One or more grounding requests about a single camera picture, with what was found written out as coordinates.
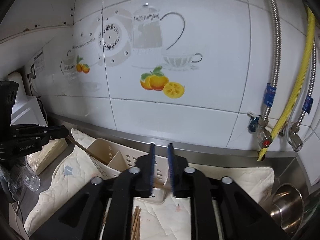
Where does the bagged beige napkin stack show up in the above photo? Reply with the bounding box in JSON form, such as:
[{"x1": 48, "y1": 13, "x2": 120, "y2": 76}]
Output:
[{"x1": 26, "y1": 139, "x2": 68, "y2": 175}]

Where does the grey gloved hand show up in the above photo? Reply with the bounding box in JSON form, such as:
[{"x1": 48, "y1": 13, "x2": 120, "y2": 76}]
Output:
[{"x1": 1, "y1": 158, "x2": 25, "y2": 203}]

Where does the white countertop appliance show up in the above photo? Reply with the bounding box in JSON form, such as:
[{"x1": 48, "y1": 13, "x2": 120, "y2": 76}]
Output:
[{"x1": 8, "y1": 72, "x2": 47, "y2": 126}]

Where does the beige plastic utensil holder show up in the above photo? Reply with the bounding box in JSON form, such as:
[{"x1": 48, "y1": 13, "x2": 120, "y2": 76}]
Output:
[{"x1": 88, "y1": 138, "x2": 169, "y2": 204}]

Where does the clear glass mug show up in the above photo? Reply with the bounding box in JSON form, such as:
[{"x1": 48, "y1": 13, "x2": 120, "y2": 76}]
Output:
[{"x1": 23, "y1": 164, "x2": 41, "y2": 192}]

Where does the cream quilted mat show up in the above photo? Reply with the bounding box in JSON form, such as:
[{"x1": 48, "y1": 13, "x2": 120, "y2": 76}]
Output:
[{"x1": 24, "y1": 128, "x2": 276, "y2": 240}]

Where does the steel angle valve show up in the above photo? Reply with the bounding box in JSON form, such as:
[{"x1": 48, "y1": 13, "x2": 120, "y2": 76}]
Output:
[{"x1": 289, "y1": 124, "x2": 304, "y2": 152}]

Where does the stainless steel pot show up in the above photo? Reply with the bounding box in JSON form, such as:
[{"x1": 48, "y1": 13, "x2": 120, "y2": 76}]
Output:
[{"x1": 268, "y1": 184, "x2": 304, "y2": 238}]

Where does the wall power socket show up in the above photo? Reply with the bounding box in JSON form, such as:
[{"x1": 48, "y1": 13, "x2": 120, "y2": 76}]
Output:
[{"x1": 27, "y1": 64, "x2": 36, "y2": 80}]

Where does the wall instruction label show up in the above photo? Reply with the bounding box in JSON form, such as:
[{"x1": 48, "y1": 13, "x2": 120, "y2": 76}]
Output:
[{"x1": 34, "y1": 50, "x2": 45, "y2": 73}]

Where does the red handled water valve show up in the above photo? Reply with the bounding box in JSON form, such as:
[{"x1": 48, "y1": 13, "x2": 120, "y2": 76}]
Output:
[{"x1": 247, "y1": 112, "x2": 273, "y2": 148}]

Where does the yellow gas hose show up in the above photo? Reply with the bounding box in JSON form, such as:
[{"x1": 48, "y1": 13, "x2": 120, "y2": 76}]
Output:
[{"x1": 256, "y1": 4, "x2": 316, "y2": 162}]

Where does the braided steel hose left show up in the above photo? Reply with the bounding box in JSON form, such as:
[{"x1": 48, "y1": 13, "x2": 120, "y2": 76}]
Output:
[{"x1": 260, "y1": 0, "x2": 282, "y2": 120}]

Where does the braided steel hose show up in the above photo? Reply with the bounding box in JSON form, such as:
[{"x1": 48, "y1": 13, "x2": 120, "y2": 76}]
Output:
[
  {"x1": 260, "y1": 0, "x2": 282, "y2": 120},
  {"x1": 294, "y1": 39, "x2": 317, "y2": 128}
]

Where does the braided steel hose right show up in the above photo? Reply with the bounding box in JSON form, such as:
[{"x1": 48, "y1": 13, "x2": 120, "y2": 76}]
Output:
[{"x1": 294, "y1": 39, "x2": 317, "y2": 128}]

